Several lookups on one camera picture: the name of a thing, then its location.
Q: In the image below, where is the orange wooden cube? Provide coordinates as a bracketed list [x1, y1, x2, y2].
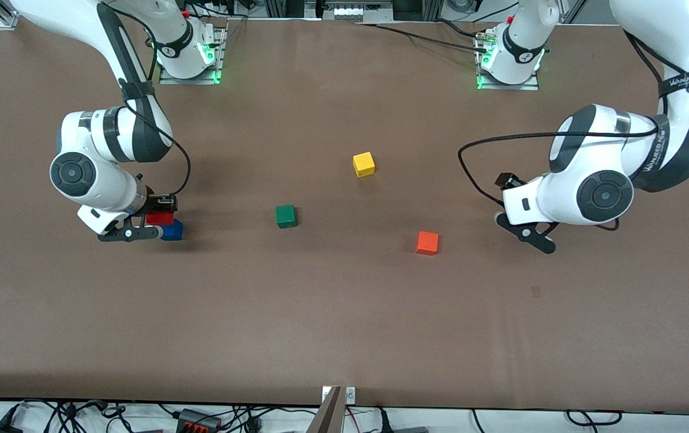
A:
[415, 231, 440, 256]

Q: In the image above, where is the black looped cable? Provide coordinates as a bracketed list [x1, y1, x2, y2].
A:
[566, 410, 623, 426]

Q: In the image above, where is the black velcro cable strap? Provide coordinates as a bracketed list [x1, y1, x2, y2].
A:
[657, 70, 689, 98]
[118, 80, 157, 101]

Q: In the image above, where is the yellow wooden cube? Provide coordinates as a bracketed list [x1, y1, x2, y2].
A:
[353, 152, 376, 178]

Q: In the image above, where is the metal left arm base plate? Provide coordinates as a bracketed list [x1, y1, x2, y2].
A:
[477, 57, 540, 91]

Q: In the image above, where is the brown camera post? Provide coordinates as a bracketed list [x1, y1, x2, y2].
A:
[307, 386, 343, 433]

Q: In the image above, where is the aluminium frame with device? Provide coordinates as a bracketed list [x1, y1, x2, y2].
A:
[265, 0, 442, 22]

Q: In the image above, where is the black orange power strip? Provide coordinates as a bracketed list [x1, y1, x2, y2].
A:
[176, 409, 222, 433]

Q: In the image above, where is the black cable on table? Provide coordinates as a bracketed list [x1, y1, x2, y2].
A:
[354, 19, 491, 54]

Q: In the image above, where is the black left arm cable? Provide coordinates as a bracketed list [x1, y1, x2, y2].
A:
[458, 29, 689, 209]

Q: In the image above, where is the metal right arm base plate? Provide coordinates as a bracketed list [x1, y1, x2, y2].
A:
[159, 24, 228, 85]

